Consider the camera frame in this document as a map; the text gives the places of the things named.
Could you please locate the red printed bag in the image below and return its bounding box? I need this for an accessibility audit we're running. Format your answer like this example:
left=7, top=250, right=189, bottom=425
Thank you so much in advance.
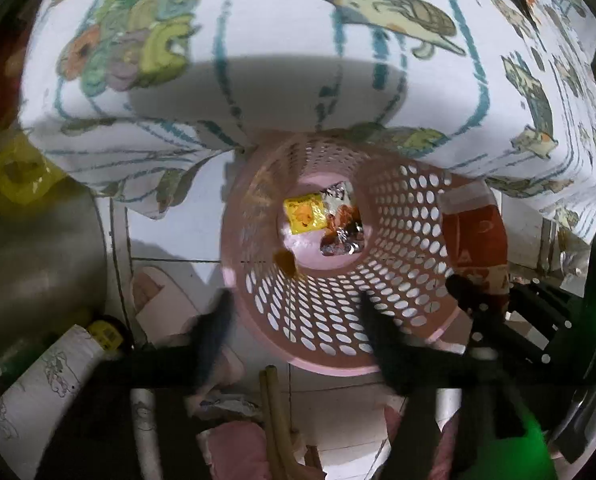
left=439, top=181, right=510, bottom=312

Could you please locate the pink slipper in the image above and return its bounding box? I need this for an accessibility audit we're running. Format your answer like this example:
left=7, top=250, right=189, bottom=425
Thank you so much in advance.
left=130, top=264, right=247, bottom=386

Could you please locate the yellow snack wrapper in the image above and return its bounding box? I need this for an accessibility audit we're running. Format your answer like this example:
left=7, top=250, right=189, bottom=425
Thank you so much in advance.
left=283, top=192, right=328, bottom=235

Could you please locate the yellow plastic bag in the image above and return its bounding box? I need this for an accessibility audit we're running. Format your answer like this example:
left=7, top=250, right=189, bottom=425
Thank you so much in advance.
left=0, top=132, right=66, bottom=206

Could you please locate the white cat-print tablecloth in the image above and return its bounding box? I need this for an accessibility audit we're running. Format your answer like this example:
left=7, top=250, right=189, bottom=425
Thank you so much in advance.
left=18, top=0, right=596, bottom=240

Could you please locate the white printed roll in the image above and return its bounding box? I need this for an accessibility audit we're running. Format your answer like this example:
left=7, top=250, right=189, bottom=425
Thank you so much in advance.
left=0, top=325, right=104, bottom=479

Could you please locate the wooden stick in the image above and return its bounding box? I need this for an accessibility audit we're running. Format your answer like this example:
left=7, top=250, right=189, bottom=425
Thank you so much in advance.
left=259, top=366, right=304, bottom=480

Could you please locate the pink perforated trash basket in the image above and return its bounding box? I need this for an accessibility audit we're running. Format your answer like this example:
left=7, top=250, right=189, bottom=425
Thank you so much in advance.
left=221, top=134, right=478, bottom=377

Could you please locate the orange peel piece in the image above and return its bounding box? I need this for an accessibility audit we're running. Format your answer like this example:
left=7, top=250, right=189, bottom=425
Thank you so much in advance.
left=273, top=249, right=299, bottom=278

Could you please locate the silver foil snack wrapper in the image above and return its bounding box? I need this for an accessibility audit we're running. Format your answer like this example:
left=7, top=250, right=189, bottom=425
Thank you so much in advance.
left=320, top=181, right=365, bottom=257

